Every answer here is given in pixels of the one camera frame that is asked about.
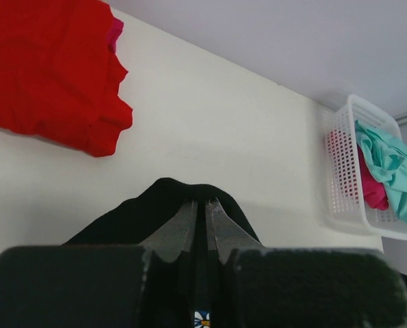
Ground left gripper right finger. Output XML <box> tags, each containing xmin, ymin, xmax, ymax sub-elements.
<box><xmin>205</xmin><ymin>200</ymin><xmax>407</xmax><ymax>327</ymax></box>

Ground teal t-shirt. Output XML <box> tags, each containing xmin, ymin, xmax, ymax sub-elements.
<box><xmin>354</xmin><ymin>120</ymin><xmax>407</xmax><ymax>223</ymax></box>

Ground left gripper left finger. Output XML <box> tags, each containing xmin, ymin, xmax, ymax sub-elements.
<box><xmin>0</xmin><ymin>202</ymin><xmax>198</xmax><ymax>327</ymax></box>

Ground magenta t-shirt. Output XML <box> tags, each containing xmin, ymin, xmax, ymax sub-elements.
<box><xmin>357</xmin><ymin>146</ymin><xmax>389</xmax><ymax>211</ymax></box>

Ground folded pink t-shirt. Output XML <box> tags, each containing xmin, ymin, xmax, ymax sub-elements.
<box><xmin>106</xmin><ymin>17</ymin><xmax>124</xmax><ymax>53</ymax></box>

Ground black daisy t-shirt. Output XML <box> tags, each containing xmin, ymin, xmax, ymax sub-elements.
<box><xmin>67</xmin><ymin>178</ymin><xmax>258</xmax><ymax>327</ymax></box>

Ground folded red t-shirt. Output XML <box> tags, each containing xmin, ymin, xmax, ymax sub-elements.
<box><xmin>0</xmin><ymin>1</ymin><xmax>133</xmax><ymax>157</ymax></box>

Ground white plastic basket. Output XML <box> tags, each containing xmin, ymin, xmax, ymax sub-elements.
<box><xmin>324</xmin><ymin>94</ymin><xmax>407</xmax><ymax>241</ymax></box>

